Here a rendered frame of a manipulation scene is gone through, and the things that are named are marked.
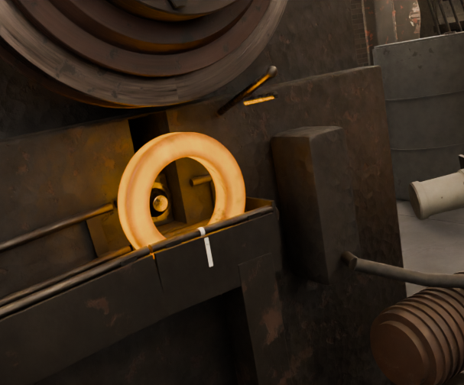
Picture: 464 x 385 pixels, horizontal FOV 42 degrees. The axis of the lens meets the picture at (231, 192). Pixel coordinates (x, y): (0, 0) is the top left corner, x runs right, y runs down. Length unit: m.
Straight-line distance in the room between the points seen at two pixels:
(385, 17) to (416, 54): 1.81
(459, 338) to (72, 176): 0.58
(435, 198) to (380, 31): 4.29
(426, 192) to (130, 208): 0.45
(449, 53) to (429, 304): 2.56
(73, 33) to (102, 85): 0.07
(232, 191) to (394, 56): 2.65
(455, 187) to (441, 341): 0.23
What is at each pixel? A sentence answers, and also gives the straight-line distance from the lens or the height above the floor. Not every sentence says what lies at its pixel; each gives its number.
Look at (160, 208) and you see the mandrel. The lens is 0.88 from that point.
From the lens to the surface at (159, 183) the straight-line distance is 0.90.
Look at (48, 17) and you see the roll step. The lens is 0.69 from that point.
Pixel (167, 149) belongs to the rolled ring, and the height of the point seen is 0.82.
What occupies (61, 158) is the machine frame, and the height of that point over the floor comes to 0.84.
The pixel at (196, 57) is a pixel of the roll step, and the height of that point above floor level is 0.93.
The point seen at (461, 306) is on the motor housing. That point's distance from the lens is 0.96.
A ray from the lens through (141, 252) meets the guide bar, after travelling 0.76.
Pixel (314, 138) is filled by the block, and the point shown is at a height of 0.79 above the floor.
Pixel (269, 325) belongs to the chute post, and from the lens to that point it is 0.88.
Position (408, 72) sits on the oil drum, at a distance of 3.39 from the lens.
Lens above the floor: 0.92
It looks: 12 degrees down
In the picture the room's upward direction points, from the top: 10 degrees counter-clockwise
